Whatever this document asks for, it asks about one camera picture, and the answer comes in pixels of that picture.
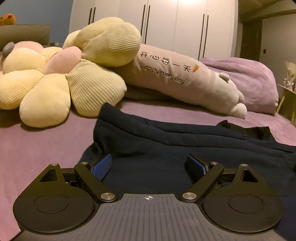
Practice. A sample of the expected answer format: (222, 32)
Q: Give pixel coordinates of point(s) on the yellow side table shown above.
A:
(286, 105)

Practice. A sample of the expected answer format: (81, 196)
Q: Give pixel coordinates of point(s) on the grey bed headboard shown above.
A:
(18, 33)

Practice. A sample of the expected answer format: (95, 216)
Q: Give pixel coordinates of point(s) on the cream flower plush cushion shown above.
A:
(78, 74)

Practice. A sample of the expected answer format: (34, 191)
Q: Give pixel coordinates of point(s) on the purple bed sheet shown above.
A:
(25, 152)

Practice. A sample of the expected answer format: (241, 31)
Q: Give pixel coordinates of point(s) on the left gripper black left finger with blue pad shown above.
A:
(91, 174)

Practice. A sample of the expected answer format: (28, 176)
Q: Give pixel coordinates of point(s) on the orange plush toy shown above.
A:
(8, 19)

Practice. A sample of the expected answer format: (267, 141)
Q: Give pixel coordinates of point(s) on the white wardrobe with black handles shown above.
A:
(199, 29)

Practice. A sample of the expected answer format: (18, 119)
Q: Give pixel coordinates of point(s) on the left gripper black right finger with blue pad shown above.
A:
(203, 175)

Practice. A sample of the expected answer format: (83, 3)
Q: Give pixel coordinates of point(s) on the dark navy zip jacket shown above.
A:
(149, 156)

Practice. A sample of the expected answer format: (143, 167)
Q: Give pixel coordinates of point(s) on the long pink rabbit plush pillow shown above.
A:
(185, 79)

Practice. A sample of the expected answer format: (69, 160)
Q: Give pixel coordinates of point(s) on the purple pillow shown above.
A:
(253, 79)

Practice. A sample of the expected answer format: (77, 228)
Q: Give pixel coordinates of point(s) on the paper wrapped flower bouquet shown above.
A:
(289, 80)

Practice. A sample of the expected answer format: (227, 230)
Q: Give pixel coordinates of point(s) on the pink plush toy grey feet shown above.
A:
(25, 55)

